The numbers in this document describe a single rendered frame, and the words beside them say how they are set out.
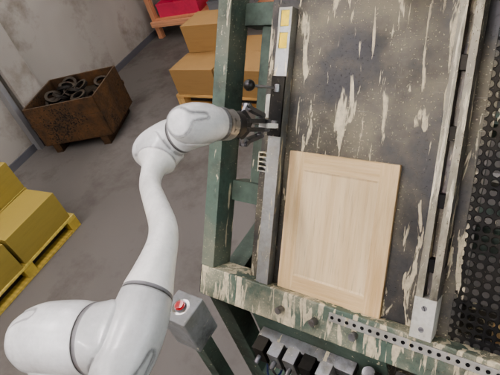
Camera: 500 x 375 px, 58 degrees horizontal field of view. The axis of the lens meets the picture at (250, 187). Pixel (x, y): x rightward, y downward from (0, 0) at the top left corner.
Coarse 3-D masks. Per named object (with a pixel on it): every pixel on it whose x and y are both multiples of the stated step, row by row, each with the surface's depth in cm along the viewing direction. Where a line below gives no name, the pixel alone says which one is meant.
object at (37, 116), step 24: (96, 72) 482; (48, 96) 489; (72, 96) 453; (96, 96) 435; (120, 96) 478; (48, 120) 453; (72, 120) 449; (96, 120) 447; (120, 120) 472; (48, 144) 475
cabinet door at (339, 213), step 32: (320, 160) 147; (352, 160) 141; (288, 192) 155; (320, 192) 149; (352, 192) 143; (384, 192) 137; (288, 224) 157; (320, 224) 150; (352, 224) 144; (384, 224) 138; (288, 256) 158; (320, 256) 151; (352, 256) 145; (384, 256) 139; (288, 288) 159; (320, 288) 152; (352, 288) 146; (384, 288) 141
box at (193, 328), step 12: (192, 300) 162; (192, 312) 158; (204, 312) 164; (168, 324) 163; (180, 324) 156; (192, 324) 159; (204, 324) 165; (216, 324) 171; (180, 336) 165; (192, 336) 160; (204, 336) 166
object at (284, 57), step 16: (288, 32) 147; (288, 48) 148; (288, 64) 149; (288, 80) 150; (288, 96) 152; (288, 112) 154; (272, 144) 155; (272, 160) 155; (272, 176) 156; (272, 192) 156; (272, 208) 157; (272, 224) 158; (272, 240) 160; (272, 256) 162; (272, 272) 164
